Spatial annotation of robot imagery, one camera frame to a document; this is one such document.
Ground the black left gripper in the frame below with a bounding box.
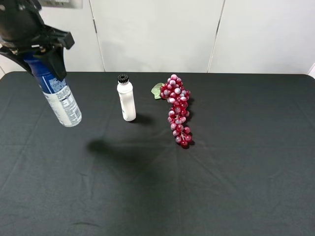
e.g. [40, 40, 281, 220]
[0, 0, 74, 80]

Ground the blue and white spray can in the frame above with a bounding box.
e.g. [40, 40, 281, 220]
[24, 54, 82, 127]

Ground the white bottle with black cap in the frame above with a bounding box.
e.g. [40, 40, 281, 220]
[117, 74, 136, 122]

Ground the red plastic grape bunch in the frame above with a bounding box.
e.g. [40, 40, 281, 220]
[151, 74, 192, 149]

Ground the black tablecloth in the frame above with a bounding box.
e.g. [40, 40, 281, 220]
[0, 72, 315, 236]

